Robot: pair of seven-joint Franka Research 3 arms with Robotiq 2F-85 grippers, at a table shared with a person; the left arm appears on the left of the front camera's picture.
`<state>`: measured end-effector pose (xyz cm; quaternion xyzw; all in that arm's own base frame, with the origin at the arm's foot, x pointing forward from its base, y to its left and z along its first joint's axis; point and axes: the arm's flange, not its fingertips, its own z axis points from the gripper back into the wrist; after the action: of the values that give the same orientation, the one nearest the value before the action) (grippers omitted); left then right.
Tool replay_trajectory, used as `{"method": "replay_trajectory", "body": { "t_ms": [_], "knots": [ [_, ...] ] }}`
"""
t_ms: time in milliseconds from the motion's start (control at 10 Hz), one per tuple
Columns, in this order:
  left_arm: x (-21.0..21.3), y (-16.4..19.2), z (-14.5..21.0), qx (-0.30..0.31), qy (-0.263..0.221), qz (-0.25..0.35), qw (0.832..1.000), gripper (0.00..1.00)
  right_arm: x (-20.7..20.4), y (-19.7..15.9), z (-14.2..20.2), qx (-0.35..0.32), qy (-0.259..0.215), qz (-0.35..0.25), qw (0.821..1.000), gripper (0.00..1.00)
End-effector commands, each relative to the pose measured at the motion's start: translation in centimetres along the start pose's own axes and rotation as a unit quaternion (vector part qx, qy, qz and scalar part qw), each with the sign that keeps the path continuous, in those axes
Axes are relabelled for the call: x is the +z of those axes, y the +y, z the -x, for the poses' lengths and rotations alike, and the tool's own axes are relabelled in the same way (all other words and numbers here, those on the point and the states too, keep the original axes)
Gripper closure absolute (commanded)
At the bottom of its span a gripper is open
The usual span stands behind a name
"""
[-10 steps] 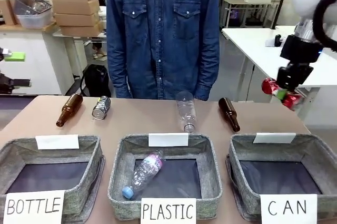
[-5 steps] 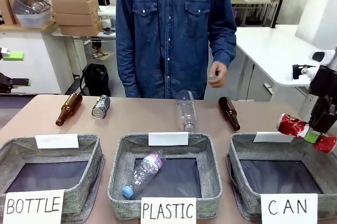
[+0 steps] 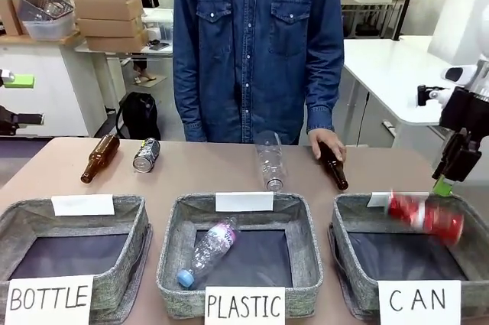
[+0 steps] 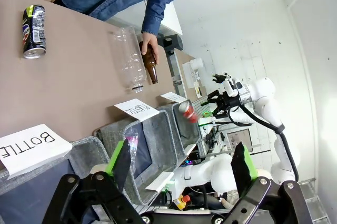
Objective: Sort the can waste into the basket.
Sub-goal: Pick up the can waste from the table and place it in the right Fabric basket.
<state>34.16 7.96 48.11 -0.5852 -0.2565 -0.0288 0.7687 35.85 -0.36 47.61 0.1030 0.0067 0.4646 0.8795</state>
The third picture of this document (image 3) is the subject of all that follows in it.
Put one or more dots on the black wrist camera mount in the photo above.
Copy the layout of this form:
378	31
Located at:
422	95

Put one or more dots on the white paper sign can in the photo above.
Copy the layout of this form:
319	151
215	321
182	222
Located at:
418	300

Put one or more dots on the clear blue-capped plastic bottle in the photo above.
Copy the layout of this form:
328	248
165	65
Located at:
212	250

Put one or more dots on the white paper sign bottle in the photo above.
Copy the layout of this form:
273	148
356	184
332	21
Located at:
47	300

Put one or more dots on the grey basket labelled plastic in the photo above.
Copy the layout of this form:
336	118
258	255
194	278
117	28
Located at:
240	248

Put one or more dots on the grey basket labelled can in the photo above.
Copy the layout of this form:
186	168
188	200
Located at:
405	252

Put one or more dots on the white paper sign plastic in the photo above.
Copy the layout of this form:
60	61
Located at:
244	306

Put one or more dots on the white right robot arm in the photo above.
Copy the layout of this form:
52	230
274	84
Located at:
468	72

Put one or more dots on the dark brown glass bottle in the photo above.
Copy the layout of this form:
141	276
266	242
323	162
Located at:
336	170

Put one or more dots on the black drink can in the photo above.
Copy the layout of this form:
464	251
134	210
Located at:
147	155

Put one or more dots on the tilted clear plastic crate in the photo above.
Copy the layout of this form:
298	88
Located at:
46	5

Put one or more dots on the white desk with boxes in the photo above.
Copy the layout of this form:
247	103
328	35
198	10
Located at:
46	84

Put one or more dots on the small brown cardboard box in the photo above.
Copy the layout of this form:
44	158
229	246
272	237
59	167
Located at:
9	17

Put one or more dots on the black backpack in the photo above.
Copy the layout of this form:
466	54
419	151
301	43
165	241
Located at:
137	114

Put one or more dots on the clear plastic bin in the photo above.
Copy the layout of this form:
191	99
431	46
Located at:
49	28

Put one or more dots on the person in denim shirt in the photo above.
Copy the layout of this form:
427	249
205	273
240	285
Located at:
256	46

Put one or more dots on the grey basket labelled bottle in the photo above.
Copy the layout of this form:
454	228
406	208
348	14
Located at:
76	241

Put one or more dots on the white side table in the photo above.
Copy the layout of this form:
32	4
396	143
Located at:
389	76

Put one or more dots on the clear capless plastic bottle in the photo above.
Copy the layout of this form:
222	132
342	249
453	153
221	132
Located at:
270	160

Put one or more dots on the person's left hand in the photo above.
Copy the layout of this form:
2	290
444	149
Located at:
324	141

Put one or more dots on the red drink can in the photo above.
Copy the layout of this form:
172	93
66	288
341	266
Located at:
428	218

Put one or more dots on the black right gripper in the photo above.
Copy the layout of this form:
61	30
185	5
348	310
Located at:
466	111

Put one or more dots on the light brown glass bottle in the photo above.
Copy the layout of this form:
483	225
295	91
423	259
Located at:
100	156

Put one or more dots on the flat closed cardboard box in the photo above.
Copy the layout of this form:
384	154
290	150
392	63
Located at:
116	42
109	26

